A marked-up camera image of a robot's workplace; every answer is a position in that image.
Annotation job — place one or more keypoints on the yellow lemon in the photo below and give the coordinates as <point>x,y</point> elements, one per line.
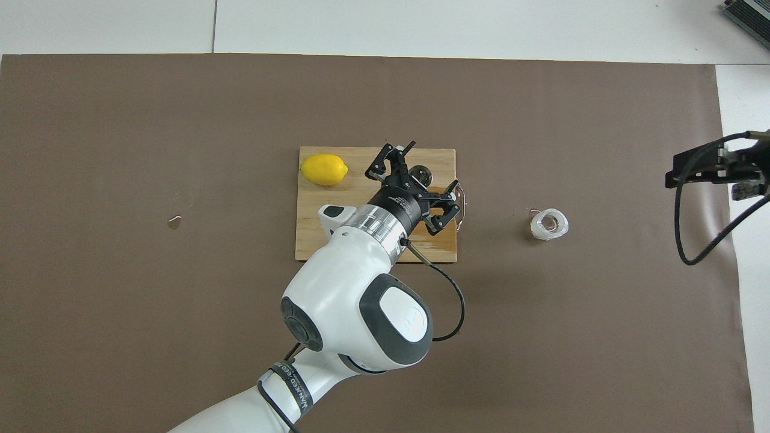
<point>323,169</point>

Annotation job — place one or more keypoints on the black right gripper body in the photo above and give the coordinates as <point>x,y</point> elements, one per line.
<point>752,159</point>

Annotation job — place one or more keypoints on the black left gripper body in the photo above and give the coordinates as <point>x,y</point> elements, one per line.
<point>404,204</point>

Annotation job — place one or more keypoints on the brown paper table mat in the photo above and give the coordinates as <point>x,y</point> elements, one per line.
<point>120,120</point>

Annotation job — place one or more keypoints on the wooden cutting board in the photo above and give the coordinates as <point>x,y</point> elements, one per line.
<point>313,204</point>

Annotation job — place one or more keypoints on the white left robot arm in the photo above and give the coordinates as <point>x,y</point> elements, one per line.
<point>337,282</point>

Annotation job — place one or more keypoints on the grey ribbed device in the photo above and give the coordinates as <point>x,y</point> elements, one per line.
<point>752,15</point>

